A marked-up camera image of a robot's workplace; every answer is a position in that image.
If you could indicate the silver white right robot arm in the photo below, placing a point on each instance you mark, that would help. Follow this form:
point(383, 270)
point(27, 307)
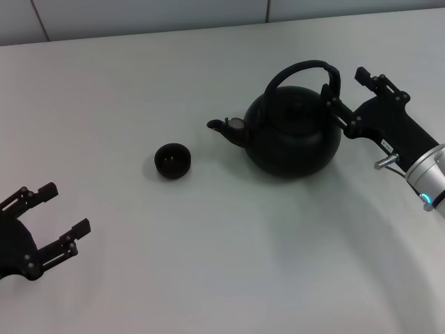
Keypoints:
point(431, 174)

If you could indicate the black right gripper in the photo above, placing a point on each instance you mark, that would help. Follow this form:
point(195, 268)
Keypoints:
point(389, 121)

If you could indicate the black round teapot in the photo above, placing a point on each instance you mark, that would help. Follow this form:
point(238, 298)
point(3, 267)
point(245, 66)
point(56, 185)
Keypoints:
point(288, 149)

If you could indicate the small dark teacup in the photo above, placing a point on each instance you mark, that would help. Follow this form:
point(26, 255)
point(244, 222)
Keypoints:
point(172, 167)

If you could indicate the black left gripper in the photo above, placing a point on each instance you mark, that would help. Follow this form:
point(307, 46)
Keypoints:
point(17, 250)

